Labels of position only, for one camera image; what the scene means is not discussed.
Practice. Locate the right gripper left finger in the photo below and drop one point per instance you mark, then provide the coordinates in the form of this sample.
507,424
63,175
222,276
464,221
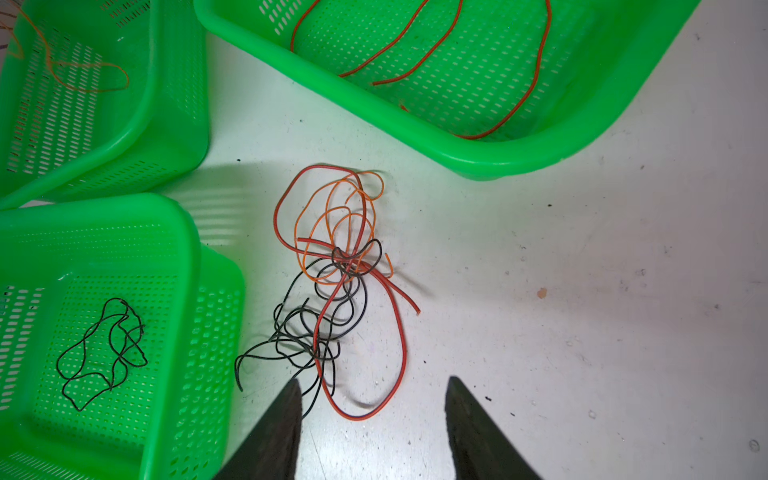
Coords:
271,448

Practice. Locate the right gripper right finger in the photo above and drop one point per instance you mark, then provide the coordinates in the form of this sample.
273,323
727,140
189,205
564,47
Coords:
479,448

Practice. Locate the green basket front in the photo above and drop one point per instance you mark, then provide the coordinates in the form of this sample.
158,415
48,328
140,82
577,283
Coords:
118,332

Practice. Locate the green basket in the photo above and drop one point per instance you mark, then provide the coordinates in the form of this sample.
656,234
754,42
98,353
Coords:
487,89
101,98
118,332

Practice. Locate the green basket back right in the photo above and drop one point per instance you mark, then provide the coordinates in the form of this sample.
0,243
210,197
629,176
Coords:
487,89

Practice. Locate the green basket back left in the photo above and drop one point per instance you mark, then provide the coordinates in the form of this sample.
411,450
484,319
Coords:
101,98

